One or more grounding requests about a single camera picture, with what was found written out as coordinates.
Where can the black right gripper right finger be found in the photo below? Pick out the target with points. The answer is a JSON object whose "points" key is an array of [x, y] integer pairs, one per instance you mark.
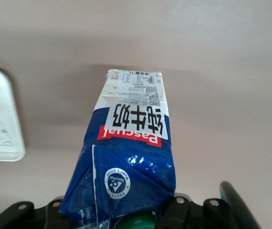
{"points": [[188, 214]]}

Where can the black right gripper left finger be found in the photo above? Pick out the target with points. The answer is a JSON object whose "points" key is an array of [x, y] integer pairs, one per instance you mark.
{"points": [[19, 217]]}

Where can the cream plastic tray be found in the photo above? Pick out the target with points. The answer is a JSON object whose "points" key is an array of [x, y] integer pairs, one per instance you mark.
{"points": [[0, 114]]}

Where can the blue white milk carton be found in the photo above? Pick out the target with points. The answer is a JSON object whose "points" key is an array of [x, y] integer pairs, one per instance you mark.
{"points": [[131, 152]]}

